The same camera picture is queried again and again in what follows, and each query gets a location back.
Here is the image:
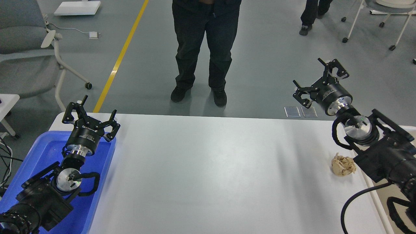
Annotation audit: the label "metal floor plate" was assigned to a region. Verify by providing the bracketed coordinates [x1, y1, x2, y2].
[301, 107, 318, 118]
[284, 106, 301, 118]

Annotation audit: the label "white plastic bin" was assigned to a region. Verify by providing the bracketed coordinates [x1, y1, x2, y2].
[361, 126, 416, 234]

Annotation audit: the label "blue plastic tray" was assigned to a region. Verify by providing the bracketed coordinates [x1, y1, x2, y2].
[0, 131, 116, 234]

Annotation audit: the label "white flat base plate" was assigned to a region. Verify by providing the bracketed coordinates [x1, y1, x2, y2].
[54, 0, 101, 16]

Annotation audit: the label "grey office chair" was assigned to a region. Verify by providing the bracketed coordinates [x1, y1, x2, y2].
[0, 0, 92, 111]

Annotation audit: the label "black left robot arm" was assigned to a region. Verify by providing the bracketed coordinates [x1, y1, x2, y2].
[1, 95, 120, 234]

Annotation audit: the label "black cables at left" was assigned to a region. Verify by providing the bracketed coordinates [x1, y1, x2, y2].
[0, 136, 24, 189]

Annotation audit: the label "person in black trousers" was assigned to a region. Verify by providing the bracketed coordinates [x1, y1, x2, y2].
[170, 0, 242, 108]

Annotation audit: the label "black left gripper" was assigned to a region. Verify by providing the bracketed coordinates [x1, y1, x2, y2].
[62, 95, 121, 157]

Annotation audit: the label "white chair on casters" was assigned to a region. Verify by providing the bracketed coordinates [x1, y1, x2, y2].
[342, 0, 416, 51]

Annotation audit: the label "crumpled brown paper ball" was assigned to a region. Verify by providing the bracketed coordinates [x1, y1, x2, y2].
[331, 152, 357, 177]

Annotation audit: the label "white side table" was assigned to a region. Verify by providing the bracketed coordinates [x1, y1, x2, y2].
[0, 94, 20, 139]

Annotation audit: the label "white power adapter with cable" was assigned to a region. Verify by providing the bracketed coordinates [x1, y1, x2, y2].
[45, 21, 100, 39]

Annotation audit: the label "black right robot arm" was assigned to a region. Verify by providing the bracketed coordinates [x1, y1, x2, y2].
[293, 58, 416, 234]

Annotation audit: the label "left metal floor plate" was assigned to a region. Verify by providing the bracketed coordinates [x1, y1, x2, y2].
[284, 106, 301, 118]

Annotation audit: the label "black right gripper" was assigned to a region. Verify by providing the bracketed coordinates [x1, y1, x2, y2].
[293, 58, 353, 116]

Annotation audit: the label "right metal floor plate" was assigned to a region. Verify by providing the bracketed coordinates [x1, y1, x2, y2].
[301, 107, 318, 118]

